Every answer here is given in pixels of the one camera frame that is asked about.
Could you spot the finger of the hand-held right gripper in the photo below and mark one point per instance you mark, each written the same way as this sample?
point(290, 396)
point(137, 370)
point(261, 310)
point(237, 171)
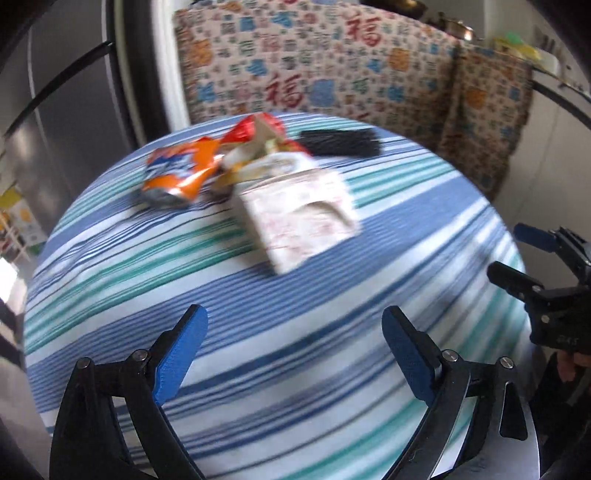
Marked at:
point(510, 277)
point(533, 236)

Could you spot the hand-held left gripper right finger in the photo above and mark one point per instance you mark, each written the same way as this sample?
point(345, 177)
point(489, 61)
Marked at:
point(408, 355)

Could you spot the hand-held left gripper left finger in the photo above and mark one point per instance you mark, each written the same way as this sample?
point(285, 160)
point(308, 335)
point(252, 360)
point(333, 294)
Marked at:
point(180, 355)

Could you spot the floral tissue box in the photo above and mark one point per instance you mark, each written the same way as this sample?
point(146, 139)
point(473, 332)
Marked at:
point(300, 217)

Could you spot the large orange snack packet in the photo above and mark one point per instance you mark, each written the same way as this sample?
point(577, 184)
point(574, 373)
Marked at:
point(178, 173)

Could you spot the beige paper wrapper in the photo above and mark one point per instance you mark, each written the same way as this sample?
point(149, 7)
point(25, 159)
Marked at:
point(244, 159)

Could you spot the black mesh bag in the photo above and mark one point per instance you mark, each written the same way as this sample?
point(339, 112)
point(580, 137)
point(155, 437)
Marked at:
point(341, 142)

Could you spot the red plastic bag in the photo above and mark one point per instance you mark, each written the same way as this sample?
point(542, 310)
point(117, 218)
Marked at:
point(249, 129)

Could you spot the person's right hand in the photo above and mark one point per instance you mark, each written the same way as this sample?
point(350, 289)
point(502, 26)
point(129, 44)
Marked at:
point(568, 367)

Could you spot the striped tablecloth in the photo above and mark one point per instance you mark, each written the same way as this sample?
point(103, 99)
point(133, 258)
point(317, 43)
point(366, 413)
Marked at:
point(286, 314)

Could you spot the narrow printed blanket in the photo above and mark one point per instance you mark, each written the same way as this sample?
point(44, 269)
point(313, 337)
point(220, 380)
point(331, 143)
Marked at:
point(489, 124)

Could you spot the white knife holder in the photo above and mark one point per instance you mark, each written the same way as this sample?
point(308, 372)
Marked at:
point(551, 50)

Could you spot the yellow green carton box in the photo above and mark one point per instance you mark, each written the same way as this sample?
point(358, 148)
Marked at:
point(23, 217)

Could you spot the steel cooking pot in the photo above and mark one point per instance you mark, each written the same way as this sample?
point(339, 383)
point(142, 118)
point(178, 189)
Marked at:
point(455, 27)

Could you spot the grey refrigerator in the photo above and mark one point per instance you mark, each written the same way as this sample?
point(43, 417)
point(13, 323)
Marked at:
point(69, 92)

